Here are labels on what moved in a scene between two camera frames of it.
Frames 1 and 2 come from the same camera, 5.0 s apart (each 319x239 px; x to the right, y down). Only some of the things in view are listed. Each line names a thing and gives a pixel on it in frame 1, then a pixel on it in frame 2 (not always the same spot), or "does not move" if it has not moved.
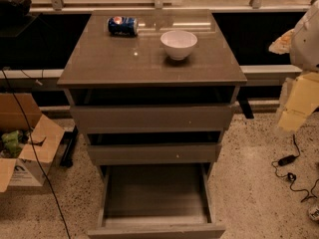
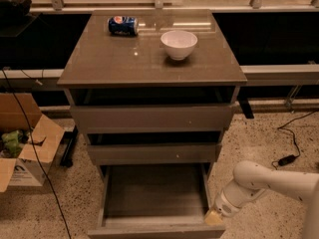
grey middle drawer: (155, 153) does not move
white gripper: (306, 44) to (223, 205)
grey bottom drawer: (156, 201) does not move
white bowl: (178, 44) does not move
